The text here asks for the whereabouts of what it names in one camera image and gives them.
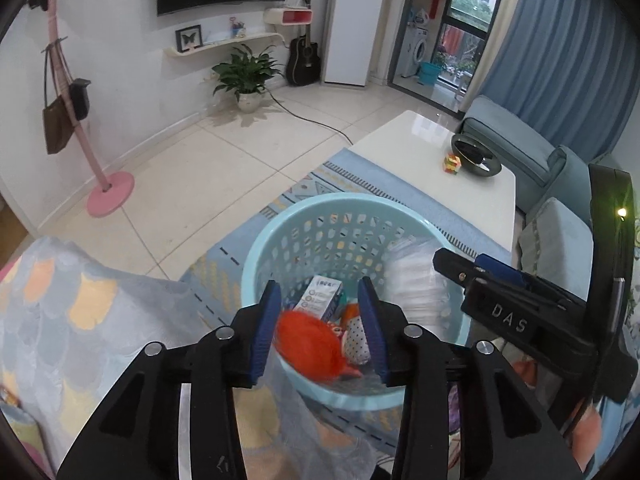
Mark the grey yellow printed blanket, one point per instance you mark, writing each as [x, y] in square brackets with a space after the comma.
[100, 320]

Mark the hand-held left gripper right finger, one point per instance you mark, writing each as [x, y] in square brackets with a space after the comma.
[372, 330]

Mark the light blue plastic basket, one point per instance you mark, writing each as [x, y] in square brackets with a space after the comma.
[300, 220]

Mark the pen holder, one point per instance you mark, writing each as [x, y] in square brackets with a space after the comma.
[237, 27]

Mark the white washing machine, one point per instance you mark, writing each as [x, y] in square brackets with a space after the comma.
[419, 50]

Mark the potted green plant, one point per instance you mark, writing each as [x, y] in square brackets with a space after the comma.
[245, 72]

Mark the clear ribbed plastic tray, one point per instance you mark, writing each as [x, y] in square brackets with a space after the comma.
[410, 280]

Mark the white coffee table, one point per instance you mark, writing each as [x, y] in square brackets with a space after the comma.
[425, 160]

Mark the white pink box shelf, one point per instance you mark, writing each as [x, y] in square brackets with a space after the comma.
[290, 16]

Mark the metal bowl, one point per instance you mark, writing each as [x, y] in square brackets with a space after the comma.
[475, 157]

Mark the white polka-dot tissue pack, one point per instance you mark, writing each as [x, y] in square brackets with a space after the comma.
[356, 342]

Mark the teal bucket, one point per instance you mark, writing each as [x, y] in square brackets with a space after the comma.
[430, 74]

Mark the black acoustic guitar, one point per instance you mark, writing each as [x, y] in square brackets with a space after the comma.
[303, 62]

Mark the light blue cushion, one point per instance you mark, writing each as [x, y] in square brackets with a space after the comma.
[555, 245]

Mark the orange fluffy toy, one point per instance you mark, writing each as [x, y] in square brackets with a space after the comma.
[310, 345]

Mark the white low wall shelf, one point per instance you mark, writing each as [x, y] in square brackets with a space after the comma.
[220, 45]

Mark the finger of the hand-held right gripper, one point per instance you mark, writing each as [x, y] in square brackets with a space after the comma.
[452, 265]
[500, 270]

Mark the blue grey sofa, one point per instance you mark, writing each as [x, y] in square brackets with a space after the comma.
[505, 135]

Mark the colourful puzzle cube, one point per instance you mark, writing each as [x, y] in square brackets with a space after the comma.
[450, 164]

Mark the person's right hand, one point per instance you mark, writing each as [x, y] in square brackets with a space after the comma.
[585, 435]

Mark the pink coat rack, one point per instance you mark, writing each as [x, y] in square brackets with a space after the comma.
[80, 130]

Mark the white blue small box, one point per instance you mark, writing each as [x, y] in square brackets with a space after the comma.
[320, 297]

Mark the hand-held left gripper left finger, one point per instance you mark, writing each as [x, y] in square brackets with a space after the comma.
[265, 330]

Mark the brown tote bag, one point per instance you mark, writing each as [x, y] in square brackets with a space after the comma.
[57, 125]

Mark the blue curtain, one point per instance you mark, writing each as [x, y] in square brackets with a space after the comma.
[550, 35]

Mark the framed butterfly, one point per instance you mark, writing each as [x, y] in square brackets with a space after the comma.
[189, 39]

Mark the clear plastic bag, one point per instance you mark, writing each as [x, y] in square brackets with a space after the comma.
[310, 425]

